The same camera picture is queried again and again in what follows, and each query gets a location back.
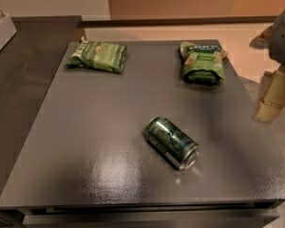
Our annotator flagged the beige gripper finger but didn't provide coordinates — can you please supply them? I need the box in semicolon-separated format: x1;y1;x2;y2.
256;26;273;48
254;65;285;123

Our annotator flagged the green soda can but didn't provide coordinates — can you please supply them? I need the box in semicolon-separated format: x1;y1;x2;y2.
144;117;200;170

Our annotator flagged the green snack bag right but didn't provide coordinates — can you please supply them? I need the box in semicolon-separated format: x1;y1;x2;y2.
180;41;228;85

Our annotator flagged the green chip bag left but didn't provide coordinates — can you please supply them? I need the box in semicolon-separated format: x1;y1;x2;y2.
66;39;127;74

